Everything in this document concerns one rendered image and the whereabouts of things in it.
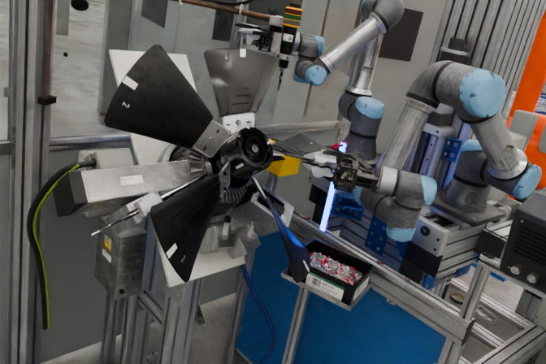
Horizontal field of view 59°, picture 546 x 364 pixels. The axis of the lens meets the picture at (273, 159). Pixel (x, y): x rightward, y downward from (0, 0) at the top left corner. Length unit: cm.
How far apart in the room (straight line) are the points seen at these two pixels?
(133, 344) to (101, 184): 84
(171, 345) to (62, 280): 64
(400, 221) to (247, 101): 53
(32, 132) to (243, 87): 64
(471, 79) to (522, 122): 359
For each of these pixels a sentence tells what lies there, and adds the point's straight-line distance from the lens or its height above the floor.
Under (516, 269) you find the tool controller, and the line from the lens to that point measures 136.
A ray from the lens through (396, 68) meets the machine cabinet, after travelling 577.
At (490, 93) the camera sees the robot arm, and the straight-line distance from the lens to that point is 136.
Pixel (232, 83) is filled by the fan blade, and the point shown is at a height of 134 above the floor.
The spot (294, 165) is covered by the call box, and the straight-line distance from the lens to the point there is 181.
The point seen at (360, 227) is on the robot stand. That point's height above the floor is 78.
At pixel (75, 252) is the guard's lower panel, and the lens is 205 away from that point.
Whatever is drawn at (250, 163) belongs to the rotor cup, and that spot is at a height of 119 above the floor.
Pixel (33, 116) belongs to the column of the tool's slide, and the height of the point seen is 113.
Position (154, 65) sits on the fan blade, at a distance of 120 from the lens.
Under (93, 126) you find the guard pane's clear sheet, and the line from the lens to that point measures 187.
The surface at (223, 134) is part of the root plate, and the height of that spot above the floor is 124.
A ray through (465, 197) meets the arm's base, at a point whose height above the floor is 108.
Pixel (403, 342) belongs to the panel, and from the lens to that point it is 166.
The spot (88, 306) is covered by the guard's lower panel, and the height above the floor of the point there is 26.
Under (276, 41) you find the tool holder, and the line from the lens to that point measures 128.
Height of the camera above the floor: 159
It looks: 18 degrees down
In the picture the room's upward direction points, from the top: 11 degrees clockwise
